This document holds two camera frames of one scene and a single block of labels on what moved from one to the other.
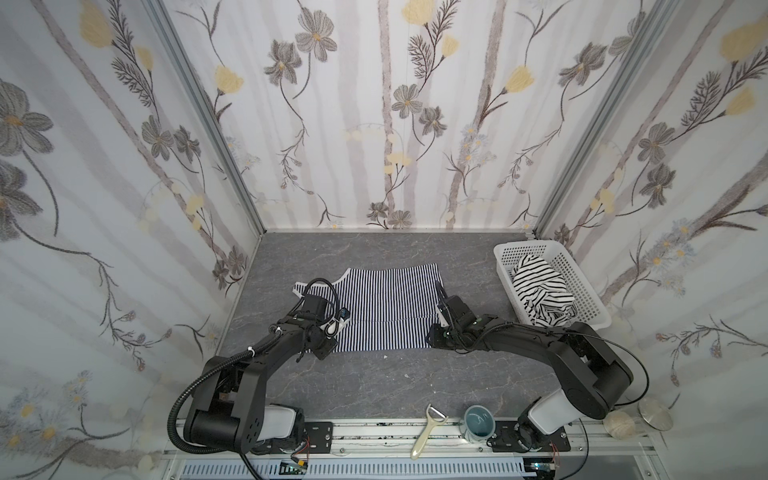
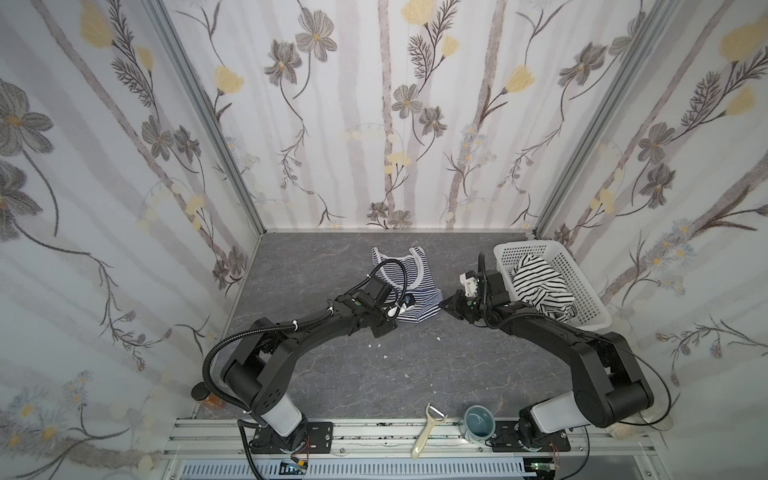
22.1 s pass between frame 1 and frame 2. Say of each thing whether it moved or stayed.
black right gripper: moved
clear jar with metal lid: stayed
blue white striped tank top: moved
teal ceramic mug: stayed
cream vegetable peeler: stayed
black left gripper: moved
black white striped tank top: stayed
